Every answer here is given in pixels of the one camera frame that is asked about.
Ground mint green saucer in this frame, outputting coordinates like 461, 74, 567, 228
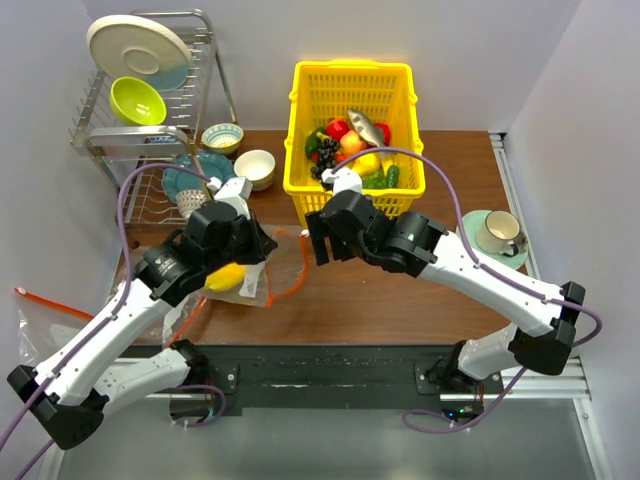
462, 210, 529, 270

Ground metal dish rack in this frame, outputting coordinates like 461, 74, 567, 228
69, 8, 239, 229

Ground teal patterned small bowl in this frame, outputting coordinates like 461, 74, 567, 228
201, 123, 244, 155

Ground cream enamel mug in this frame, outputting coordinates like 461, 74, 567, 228
475, 211, 528, 258

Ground clear bag red zipper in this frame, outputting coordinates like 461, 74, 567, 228
13, 286, 93, 366

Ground yellow toy pear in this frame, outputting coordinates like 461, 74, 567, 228
351, 153, 381, 178

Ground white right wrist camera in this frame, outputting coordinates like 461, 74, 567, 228
321, 167, 363, 195

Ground white cream bowl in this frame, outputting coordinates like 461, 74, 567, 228
234, 150, 276, 192

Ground dark green toy pepper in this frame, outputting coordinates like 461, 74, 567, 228
304, 127, 327, 159

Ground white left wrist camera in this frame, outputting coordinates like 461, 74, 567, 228
206, 177, 253, 219

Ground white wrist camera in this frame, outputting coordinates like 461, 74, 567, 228
321, 167, 363, 195
206, 177, 253, 219

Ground yellow plastic basket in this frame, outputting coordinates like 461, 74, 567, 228
283, 59, 424, 226

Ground grey toy fish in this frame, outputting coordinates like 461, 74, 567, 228
347, 109, 387, 147

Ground black toy grapes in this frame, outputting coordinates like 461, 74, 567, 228
310, 138, 341, 181

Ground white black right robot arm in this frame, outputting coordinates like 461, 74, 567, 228
306, 191, 585, 393

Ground crumpled clear plastic bag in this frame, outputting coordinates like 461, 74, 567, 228
103, 279, 131, 318

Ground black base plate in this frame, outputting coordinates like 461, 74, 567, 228
162, 344, 503, 421

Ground green toy cucumber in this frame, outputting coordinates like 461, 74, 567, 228
386, 164, 400, 189

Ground yellow toy banana bunch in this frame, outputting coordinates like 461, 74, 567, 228
204, 263, 246, 292

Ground lime green bowl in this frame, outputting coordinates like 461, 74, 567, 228
109, 77, 167, 126

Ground large cream blue plate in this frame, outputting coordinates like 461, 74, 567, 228
87, 15, 192, 92

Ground green toy bell pepper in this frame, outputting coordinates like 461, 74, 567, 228
362, 172, 387, 190

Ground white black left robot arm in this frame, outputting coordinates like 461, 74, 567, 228
7, 200, 277, 450

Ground clear zip top bag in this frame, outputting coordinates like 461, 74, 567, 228
162, 225, 309, 347

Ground teal scalloped plate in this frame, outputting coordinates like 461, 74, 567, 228
162, 150, 234, 203

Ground toy peach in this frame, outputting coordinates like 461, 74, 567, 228
340, 130, 367, 157

